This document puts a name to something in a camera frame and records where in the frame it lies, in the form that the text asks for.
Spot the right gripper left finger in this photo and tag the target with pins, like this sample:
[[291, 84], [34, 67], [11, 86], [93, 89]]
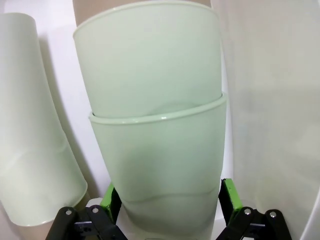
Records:
[[110, 205]]

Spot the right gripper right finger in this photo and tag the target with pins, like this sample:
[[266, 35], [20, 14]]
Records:
[[231, 200]]

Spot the light green cup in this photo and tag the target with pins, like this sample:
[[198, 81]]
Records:
[[30, 112], [162, 160], [150, 67]]

